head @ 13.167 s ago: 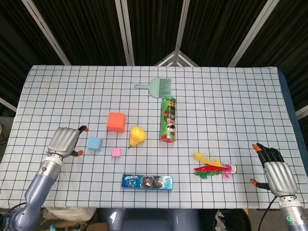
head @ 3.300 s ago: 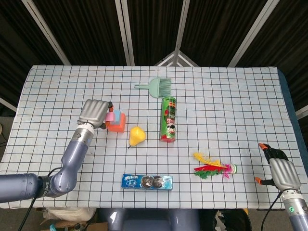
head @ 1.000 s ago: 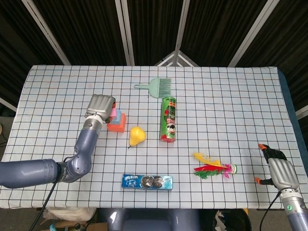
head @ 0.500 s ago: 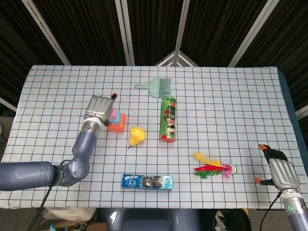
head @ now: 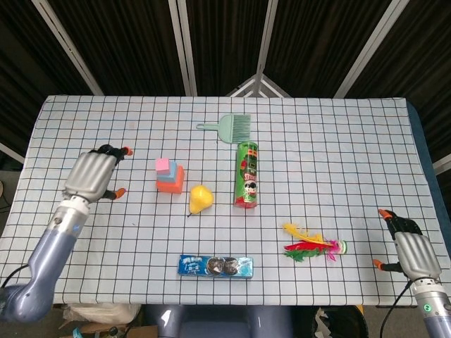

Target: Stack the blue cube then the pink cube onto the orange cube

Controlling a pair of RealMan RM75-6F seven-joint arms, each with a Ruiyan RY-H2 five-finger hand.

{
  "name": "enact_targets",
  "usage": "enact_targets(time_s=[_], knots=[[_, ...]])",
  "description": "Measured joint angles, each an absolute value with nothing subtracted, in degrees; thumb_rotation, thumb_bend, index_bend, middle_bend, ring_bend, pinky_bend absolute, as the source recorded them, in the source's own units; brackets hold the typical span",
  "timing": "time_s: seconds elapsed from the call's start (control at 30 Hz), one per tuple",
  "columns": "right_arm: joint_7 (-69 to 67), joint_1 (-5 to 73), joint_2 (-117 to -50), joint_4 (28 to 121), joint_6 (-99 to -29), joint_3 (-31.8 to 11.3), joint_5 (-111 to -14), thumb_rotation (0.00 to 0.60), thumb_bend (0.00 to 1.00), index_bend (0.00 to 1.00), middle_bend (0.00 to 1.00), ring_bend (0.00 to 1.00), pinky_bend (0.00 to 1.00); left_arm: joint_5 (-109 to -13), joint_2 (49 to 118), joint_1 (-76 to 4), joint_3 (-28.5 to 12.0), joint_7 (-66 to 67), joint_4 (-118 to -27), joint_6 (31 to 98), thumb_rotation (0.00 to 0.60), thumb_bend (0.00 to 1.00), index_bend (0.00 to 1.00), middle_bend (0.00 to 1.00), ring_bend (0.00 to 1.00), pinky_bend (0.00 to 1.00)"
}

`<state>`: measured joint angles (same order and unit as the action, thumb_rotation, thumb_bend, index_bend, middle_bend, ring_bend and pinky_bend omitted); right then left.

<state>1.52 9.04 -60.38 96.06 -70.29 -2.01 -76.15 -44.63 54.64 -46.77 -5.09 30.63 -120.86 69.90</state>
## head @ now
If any blue cookie box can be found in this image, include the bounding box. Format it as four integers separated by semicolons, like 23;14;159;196
178;254;254;281

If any brown cardboard box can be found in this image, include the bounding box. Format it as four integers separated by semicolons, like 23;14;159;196
79;323;159;338

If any colourful feather shuttlecock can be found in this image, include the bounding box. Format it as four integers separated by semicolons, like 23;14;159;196
283;222;348;263

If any yellow toy pear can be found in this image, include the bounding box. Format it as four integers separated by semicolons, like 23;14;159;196
187;184;215;216

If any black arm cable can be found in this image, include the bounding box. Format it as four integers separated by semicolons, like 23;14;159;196
380;280;413;338
0;263;31;288

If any black waste bin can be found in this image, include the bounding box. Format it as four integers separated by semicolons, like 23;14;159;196
313;305;367;338

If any blue-grey robot torso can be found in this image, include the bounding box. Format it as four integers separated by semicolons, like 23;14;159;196
140;304;293;338

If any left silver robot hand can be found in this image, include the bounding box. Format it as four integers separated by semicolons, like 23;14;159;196
62;144;134;204

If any checked white tablecloth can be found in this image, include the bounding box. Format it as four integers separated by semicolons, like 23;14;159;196
0;94;448;306

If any green chips can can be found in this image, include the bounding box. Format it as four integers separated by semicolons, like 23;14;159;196
233;141;261;209

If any white partition frame post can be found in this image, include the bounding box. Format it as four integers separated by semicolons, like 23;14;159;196
168;0;199;96
432;157;451;175
30;0;104;96
254;0;280;75
334;0;401;99
0;142;26;165

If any grey triangular metal frame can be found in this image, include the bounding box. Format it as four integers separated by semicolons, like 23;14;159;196
225;73;292;99

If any blue foam cube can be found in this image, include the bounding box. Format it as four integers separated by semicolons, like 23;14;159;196
157;160;179;186

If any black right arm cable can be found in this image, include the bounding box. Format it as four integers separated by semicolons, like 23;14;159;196
380;280;413;338

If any orange foam cube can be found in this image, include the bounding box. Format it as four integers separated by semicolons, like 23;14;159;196
156;164;186;194

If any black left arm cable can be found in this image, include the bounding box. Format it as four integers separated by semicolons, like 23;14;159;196
0;263;31;288

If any white plastic bag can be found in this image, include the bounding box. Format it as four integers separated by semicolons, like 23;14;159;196
52;303;142;330

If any green plastic comb scoop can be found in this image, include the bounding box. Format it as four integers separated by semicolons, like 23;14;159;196
196;113;252;144

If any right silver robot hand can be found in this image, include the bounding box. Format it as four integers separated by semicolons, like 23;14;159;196
373;208;443;282

